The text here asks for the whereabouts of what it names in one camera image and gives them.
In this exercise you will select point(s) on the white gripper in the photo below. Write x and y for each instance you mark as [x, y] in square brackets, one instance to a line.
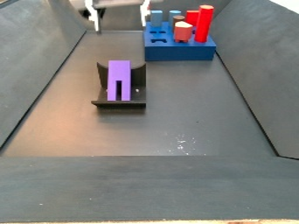
[94, 5]

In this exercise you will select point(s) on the purple double-square block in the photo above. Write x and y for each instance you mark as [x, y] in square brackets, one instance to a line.
[119, 80]

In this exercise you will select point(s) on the light blue square peg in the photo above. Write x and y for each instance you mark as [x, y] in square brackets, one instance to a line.
[156, 18]

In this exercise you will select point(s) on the blue shape sorter board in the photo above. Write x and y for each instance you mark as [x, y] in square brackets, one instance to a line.
[160, 48]

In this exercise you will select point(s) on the light blue cylinder peg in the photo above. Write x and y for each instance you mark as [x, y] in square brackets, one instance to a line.
[172, 13]

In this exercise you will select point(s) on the brown cylinder peg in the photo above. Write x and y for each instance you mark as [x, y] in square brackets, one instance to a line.
[176, 19]

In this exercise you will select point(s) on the salmon pentagon peg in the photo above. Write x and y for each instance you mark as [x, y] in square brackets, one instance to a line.
[182, 31]

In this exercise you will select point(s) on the red half-round peg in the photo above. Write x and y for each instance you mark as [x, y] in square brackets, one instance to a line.
[191, 17]

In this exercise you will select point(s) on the tall red hexagonal peg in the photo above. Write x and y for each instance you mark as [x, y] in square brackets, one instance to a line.
[203, 24]

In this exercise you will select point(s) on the black curved holder stand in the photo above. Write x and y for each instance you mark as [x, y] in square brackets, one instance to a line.
[138, 90]

